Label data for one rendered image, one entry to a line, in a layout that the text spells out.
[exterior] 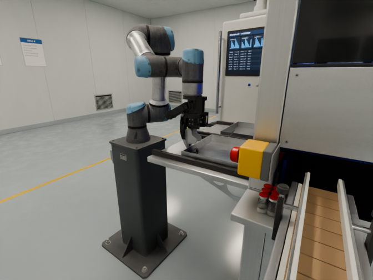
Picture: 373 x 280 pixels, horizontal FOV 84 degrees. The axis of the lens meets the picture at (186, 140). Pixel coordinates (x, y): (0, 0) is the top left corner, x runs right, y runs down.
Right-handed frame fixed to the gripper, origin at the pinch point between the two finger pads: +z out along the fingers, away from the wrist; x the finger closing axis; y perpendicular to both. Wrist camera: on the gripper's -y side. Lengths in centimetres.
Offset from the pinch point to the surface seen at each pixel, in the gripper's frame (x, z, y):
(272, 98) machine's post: -12.4, -22.1, 31.7
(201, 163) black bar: -8.1, 1.7, 10.8
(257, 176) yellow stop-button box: -21.6, -5.5, 32.5
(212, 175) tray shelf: -10.9, 3.7, 16.6
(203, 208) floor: 80, 92, -31
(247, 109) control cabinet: 89, -2, -2
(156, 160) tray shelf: -10.9, 4.1, -7.0
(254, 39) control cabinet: 89, -49, -2
